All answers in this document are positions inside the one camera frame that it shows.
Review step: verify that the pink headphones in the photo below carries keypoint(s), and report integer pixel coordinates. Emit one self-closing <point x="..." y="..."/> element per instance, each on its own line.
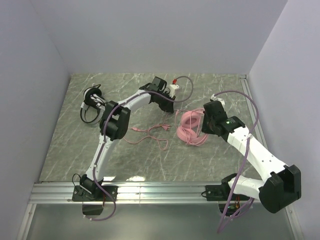
<point x="189" y="128"/>

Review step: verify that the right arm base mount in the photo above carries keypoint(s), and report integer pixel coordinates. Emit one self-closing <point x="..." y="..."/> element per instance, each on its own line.
<point x="215" y="195"/>

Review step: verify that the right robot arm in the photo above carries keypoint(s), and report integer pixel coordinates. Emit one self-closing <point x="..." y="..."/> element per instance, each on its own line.
<point x="280" y="184"/>

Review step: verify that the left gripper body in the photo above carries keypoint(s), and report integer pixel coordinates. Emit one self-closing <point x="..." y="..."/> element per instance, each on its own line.
<point x="166" y="104"/>

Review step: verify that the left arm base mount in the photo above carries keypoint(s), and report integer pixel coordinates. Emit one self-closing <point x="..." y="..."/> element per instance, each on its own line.
<point x="100" y="195"/>

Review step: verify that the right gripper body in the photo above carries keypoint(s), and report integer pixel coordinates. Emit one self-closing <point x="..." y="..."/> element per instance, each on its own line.
<point x="207" y="125"/>

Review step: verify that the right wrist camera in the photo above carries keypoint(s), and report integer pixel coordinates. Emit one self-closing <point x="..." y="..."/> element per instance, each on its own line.
<point x="215" y="98"/>

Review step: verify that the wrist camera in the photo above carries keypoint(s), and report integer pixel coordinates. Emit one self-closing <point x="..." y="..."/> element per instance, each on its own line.
<point x="215" y="98"/>
<point x="173" y="88"/>

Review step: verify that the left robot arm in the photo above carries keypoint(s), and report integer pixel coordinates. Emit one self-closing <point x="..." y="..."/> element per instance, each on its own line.
<point x="113" y="119"/>

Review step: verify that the aluminium left side rail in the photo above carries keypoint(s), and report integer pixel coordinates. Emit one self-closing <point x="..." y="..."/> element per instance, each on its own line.
<point x="26" y="221"/>

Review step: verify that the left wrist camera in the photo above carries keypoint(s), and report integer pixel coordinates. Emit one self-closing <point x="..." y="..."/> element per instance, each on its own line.
<point x="173" y="88"/>

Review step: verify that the aluminium front rail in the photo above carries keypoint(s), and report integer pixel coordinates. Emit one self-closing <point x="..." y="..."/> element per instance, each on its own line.
<point x="128" y="192"/>

